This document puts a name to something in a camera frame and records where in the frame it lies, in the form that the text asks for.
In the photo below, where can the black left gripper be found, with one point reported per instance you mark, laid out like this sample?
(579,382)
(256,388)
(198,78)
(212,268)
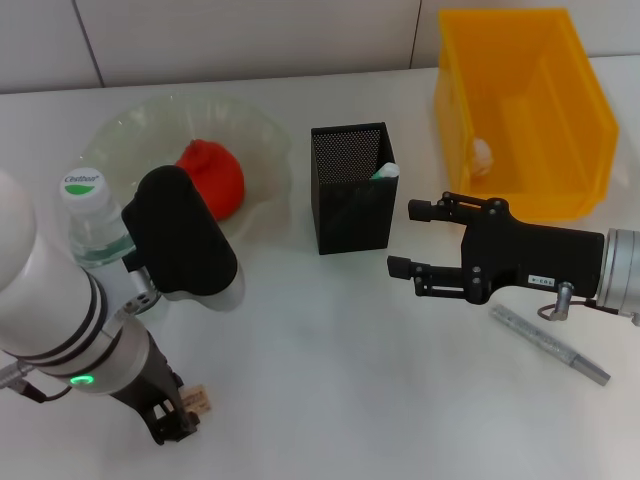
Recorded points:
(147,380)

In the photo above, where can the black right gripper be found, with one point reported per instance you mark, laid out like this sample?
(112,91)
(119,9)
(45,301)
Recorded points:
(530,255)

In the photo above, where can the tan eraser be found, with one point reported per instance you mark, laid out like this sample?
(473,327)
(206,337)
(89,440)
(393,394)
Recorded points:
(197,397)

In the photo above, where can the green utility knife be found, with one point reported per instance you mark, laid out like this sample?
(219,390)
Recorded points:
(386,172)

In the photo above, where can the white paper ball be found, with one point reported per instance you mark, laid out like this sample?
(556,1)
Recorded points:
(482,156)

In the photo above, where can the red-orange knitted orange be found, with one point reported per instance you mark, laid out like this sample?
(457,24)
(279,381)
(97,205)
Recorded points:
(225,185)

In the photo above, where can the clear water bottle green label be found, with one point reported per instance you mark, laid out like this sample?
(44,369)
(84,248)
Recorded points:
(92,225)

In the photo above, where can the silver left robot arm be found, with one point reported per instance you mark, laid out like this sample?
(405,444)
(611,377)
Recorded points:
(45,310)

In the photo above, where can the black mesh pen holder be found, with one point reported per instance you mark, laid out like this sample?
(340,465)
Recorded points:
(355,220)

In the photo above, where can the grey glitter pen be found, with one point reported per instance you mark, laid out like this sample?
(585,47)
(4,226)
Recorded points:
(545,342)

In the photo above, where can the green glass fruit plate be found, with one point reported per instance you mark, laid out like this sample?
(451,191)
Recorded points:
(150,125)

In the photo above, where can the yellow plastic bin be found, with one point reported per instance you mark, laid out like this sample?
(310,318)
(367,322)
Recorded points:
(500,75)

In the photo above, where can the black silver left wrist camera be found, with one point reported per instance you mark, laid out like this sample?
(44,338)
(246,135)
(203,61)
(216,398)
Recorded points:
(180,235)

